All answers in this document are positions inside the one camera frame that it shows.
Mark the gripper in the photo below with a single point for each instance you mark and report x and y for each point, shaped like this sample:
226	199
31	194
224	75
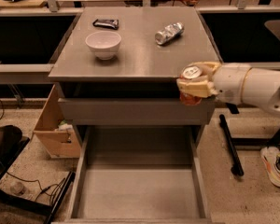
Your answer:
230	82

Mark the red coke can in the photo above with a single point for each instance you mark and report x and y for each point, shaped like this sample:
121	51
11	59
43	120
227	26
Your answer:
190	72

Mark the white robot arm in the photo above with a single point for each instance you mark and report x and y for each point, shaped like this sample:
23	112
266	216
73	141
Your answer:
231	83

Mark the crushed silver blue can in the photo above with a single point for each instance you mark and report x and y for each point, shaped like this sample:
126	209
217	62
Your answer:
169	32

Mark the grey drawer cabinet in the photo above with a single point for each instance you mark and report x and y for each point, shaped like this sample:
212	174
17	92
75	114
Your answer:
141	69

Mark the open grey middle drawer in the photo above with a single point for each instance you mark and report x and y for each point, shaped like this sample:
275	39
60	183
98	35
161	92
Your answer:
138	175

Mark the closed grey top drawer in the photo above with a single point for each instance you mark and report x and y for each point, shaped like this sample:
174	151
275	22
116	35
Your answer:
135	111

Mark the black metal leg bar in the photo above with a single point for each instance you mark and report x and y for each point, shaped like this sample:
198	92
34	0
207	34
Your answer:
236	168

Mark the white orange sneaker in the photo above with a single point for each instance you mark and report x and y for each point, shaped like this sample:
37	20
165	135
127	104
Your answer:
270	157

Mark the white ceramic bowl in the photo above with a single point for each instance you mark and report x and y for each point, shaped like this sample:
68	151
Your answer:
103	44

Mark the black snack bar wrapper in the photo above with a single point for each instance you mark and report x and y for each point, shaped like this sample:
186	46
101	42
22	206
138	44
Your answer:
109	24

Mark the cardboard box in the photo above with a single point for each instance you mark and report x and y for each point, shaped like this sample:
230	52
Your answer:
56	135

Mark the dark brown bag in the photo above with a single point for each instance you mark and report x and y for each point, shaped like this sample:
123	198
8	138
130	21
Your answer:
10	136

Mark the black frame stand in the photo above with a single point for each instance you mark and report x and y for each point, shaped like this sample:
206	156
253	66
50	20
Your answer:
29	195

